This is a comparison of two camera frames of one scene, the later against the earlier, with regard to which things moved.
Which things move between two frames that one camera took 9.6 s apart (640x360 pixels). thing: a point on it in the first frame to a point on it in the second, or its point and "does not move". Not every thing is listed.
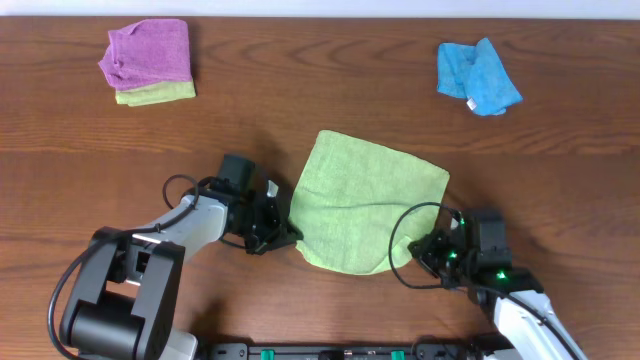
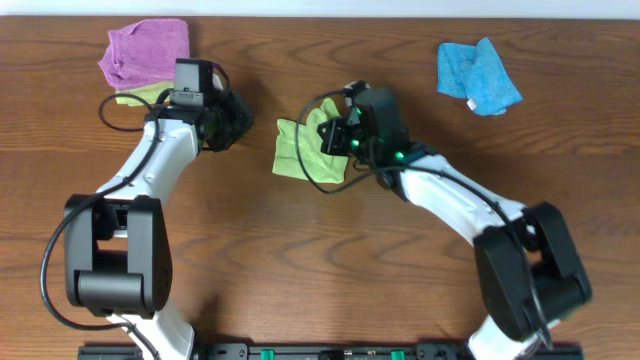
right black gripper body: (448, 261) to (342, 140)
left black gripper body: (273, 226) to (236, 120)
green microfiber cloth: (347, 197) to (317, 166)
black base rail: (343, 351) does not move
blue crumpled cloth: (478, 75) does not move
